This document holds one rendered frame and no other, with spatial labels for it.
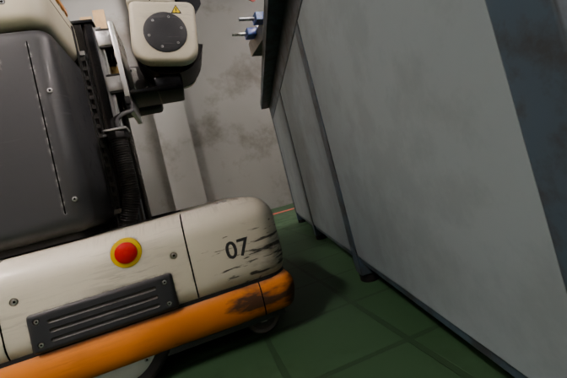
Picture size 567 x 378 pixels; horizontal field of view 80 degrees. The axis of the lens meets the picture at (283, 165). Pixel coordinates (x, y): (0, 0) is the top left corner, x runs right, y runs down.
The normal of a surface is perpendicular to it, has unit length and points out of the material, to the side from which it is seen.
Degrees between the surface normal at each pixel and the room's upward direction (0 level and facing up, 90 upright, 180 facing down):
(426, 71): 90
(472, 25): 90
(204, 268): 90
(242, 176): 90
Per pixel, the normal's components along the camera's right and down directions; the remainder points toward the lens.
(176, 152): 0.26, -0.10
